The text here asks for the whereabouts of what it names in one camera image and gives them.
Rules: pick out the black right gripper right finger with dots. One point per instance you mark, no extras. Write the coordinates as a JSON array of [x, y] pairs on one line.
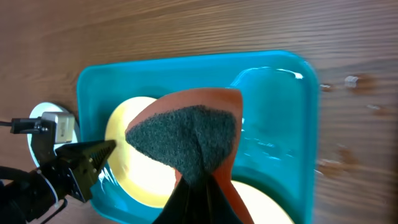
[[217, 206]]

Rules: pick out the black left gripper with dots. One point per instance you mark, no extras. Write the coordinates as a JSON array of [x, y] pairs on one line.
[[30, 195]]

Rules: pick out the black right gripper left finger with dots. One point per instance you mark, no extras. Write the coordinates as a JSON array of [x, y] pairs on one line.
[[175, 208]]

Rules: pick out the yellow plate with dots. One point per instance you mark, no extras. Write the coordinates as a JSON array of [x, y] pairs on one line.
[[145, 180], [262, 208]]

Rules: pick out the orange green sponge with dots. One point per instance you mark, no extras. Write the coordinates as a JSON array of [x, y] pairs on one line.
[[197, 133]]

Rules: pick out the blue plastic tray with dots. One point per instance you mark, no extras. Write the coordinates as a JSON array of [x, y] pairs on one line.
[[278, 145]]

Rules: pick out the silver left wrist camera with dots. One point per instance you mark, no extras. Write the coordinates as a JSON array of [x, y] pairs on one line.
[[64, 125]]

